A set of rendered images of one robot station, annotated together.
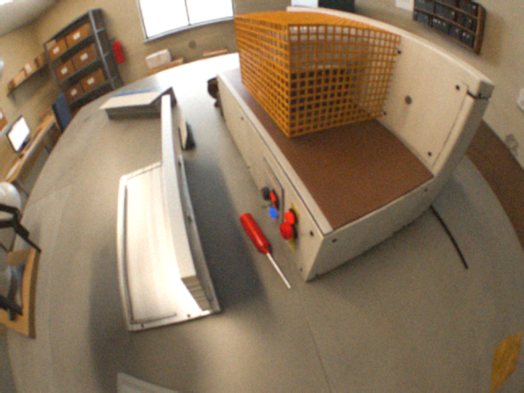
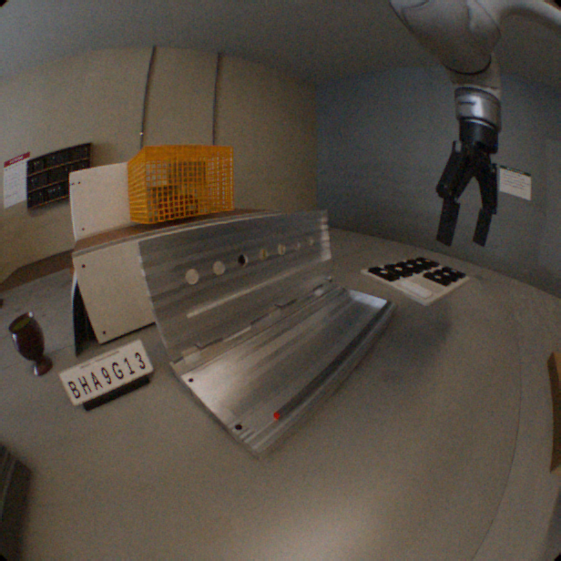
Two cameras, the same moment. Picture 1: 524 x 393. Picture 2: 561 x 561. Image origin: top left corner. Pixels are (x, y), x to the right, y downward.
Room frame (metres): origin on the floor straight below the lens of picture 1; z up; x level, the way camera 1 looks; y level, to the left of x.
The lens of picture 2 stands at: (0.46, 0.52, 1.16)
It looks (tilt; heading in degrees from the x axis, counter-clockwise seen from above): 23 degrees down; 239
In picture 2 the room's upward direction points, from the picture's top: straight up
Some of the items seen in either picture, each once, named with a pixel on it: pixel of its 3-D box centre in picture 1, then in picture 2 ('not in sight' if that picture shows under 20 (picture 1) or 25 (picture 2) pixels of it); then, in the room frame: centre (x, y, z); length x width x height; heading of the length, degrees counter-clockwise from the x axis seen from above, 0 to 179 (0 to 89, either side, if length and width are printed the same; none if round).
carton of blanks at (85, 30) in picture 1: (79, 35); not in sight; (3.20, 2.55, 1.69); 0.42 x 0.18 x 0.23; 99
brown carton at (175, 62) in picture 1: (167, 70); not in sight; (3.44, 1.28, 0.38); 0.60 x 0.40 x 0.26; 99
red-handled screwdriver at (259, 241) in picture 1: (265, 250); not in sight; (0.17, 0.00, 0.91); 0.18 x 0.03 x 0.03; 24
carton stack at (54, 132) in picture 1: (62, 119); not in sight; (2.86, 3.38, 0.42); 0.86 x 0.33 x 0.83; 9
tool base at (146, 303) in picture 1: (152, 228); (308, 333); (0.24, 0.26, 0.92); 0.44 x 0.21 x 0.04; 16
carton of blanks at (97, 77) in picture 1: (93, 79); not in sight; (3.20, 2.55, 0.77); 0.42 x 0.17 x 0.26; 101
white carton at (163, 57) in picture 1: (159, 58); not in sight; (3.43, 1.36, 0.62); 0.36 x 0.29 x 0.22; 99
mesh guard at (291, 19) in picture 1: (309, 56); (176, 183); (0.39, -0.11, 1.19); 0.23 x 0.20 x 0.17; 16
